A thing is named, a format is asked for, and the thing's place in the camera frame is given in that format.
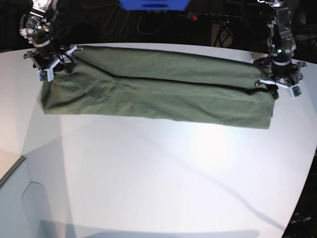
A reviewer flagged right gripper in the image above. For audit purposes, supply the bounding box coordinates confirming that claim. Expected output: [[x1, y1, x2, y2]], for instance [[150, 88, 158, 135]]
[[23, 45, 84, 73]]

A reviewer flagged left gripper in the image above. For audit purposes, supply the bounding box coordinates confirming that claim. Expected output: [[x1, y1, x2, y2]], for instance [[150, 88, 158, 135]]
[[254, 58, 307, 100]]

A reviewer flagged green t-shirt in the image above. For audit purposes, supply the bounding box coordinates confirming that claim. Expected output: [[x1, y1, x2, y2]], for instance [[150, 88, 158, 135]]
[[41, 46, 275, 129]]

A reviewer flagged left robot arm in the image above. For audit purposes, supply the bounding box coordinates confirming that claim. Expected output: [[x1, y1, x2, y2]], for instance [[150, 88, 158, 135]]
[[254, 0, 307, 100]]

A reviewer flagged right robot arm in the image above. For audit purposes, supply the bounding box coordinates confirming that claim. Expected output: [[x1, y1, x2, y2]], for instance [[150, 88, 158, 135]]
[[19, 0, 80, 80]]

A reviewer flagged blue box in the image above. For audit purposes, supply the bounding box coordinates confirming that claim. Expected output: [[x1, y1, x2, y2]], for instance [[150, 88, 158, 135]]
[[119, 0, 190, 11]]

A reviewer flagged black power strip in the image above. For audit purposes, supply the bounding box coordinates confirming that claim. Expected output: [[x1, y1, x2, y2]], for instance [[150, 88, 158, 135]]
[[186, 12, 242, 24]]

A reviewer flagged white table extension panel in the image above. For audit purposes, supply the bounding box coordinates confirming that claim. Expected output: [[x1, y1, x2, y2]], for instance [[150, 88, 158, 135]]
[[0, 156, 77, 238]]

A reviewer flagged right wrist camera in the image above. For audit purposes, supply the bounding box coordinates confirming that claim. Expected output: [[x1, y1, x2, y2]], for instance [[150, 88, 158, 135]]
[[37, 69, 54, 82]]

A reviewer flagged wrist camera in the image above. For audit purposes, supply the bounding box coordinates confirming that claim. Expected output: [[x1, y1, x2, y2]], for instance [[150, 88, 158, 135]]
[[288, 84, 302, 98], [37, 69, 54, 82]]

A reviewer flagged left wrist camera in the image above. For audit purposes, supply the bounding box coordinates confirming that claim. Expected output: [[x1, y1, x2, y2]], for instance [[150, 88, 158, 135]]
[[288, 84, 302, 98]]

